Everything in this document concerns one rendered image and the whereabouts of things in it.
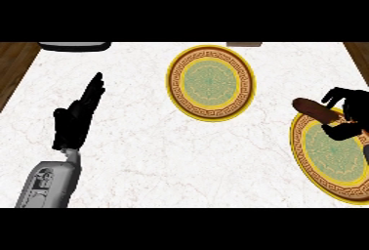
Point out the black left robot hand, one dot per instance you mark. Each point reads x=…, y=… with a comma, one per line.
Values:
x=74, y=122

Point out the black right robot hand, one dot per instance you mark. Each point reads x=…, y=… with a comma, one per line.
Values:
x=353, y=110

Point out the brown sweet potato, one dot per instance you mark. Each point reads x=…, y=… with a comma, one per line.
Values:
x=315, y=109

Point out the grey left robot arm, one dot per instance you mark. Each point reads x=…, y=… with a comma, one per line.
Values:
x=50, y=182

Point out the yellow green patterned plate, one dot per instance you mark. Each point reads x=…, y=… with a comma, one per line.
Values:
x=211, y=83
x=334, y=156

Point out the small brown block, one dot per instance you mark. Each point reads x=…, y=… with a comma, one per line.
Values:
x=244, y=44

